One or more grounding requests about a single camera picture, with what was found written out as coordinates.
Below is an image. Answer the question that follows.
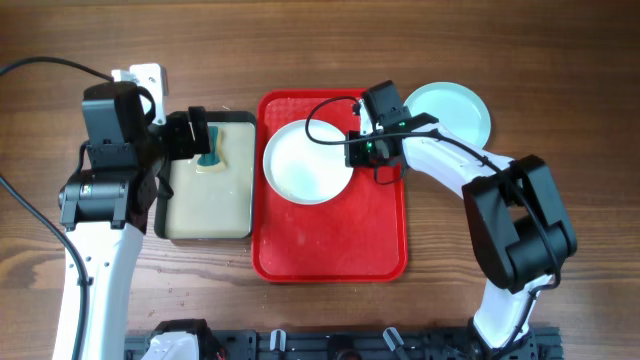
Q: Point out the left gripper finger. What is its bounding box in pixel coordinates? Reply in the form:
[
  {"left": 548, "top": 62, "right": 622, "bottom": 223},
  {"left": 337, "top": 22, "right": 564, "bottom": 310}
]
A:
[
  {"left": 162, "top": 112, "right": 195, "bottom": 161},
  {"left": 188, "top": 106, "right": 211, "bottom": 154}
]

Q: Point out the green and yellow sponge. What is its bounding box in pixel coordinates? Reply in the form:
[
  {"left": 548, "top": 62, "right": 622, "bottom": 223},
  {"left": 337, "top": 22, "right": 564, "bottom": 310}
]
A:
[{"left": 196, "top": 126, "right": 226, "bottom": 173}]

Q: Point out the pale green plate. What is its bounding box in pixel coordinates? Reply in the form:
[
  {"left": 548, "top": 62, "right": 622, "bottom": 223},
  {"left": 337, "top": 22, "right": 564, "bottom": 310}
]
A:
[{"left": 404, "top": 82, "right": 492, "bottom": 148}]

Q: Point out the white plate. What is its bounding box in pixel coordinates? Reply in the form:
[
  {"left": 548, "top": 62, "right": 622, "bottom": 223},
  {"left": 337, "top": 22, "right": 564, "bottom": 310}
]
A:
[{"left": 263, "top": 119, "right": 353, "bottom": 205}]

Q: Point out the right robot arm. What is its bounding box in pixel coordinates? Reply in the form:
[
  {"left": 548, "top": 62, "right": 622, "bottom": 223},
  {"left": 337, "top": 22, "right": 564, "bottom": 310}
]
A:
[{"left": 345, "top": 81, "right": 577, "bottom": 359}]

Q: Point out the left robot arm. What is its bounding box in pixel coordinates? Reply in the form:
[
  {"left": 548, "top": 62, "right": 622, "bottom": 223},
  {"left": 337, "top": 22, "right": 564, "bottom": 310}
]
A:
[{"left": 53, "top": 80, "right": 210, "bottom": 359}]

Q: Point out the black tray with soapy water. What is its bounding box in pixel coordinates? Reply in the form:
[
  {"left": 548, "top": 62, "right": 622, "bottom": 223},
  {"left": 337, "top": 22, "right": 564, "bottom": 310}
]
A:
[{"left": 154, "top": 110, "right": 258, "bottom": 241}]

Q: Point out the red plastic tray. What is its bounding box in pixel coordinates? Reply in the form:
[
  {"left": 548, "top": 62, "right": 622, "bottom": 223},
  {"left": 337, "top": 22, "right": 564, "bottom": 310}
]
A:
[{"left": 251, "top": 89, "right": 408, "bottom": 283}]

